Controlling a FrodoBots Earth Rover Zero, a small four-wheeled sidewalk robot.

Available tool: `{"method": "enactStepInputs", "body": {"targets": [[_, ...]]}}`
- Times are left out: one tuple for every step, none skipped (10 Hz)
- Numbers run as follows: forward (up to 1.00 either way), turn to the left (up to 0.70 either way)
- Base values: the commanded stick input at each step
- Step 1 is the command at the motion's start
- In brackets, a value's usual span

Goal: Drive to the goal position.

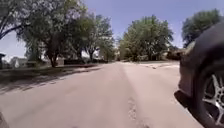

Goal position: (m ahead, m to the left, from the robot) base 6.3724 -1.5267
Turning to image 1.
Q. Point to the pale house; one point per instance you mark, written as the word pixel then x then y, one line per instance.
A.
pixel 18 62

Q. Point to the bare-branched tree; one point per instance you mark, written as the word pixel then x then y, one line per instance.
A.
pixel 6 16

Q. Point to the dark car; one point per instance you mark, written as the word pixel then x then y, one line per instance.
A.
pixel 203 56

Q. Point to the broad green tree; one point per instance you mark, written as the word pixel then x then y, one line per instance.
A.
pixel 146 38

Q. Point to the building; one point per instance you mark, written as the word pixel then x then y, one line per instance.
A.
pixel 175 53

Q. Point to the dirt and grass verge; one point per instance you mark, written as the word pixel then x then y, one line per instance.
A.
pixel 30 74

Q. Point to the grey asphalt road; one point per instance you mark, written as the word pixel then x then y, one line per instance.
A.
pixel 110 96

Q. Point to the large leafy tree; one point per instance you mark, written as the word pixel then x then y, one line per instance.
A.
pixel 53 30

